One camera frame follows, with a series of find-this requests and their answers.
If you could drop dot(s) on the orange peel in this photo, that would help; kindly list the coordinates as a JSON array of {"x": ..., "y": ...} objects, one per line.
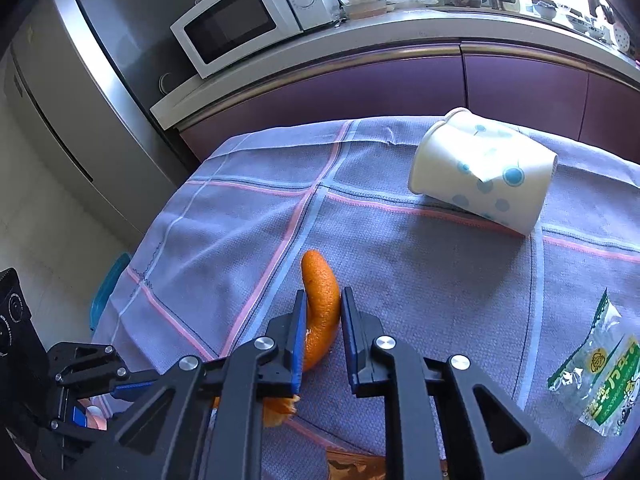
[{"x": 320, "y": 285}]

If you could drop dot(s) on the plaid purple tablecloth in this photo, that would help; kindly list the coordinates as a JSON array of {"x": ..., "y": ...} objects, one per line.
[{"x": 425, "y": 285}]

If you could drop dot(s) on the green clear snack wrapper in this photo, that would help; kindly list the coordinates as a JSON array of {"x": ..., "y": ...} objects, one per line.
[{"x": 600, "y": 375}]

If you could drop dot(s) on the purple kitchen counter cabinet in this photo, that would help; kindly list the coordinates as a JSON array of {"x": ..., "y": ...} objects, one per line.
[{"x": 350, "y": 85}]

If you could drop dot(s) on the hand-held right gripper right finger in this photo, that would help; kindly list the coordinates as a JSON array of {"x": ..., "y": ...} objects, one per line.
[{"x": 350, "y": 340}]

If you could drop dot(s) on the dotted white paper cup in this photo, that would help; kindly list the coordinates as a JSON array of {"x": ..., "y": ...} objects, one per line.
[{"x": 450, "y": 170}]

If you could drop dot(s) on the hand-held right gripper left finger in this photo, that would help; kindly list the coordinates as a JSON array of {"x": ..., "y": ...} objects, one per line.
[{"x": 299, "y": 330}]

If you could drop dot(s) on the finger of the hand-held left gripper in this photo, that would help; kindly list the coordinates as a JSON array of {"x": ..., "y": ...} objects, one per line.
[
  {"x": 90, "y": 365},
  {"x": 75, "y": 435}
]

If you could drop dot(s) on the white microwave oven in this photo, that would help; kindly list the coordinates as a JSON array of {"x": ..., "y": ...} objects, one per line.
[{"x": 225, "y": 25}]

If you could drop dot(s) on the teal trash bin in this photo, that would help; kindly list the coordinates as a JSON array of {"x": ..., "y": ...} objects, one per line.
[{"x": 107, "y": 285}]

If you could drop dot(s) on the silver refrigerator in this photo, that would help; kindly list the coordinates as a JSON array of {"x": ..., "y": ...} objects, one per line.
[{"x": 75, "y": 85}]

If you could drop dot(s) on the group of small bowls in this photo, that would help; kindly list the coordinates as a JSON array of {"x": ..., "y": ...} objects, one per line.
[{"x": 570, "y": 17}]

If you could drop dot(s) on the white dotted utensil holder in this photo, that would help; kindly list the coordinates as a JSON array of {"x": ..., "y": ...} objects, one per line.
[{"x": 621, "y": 37}]

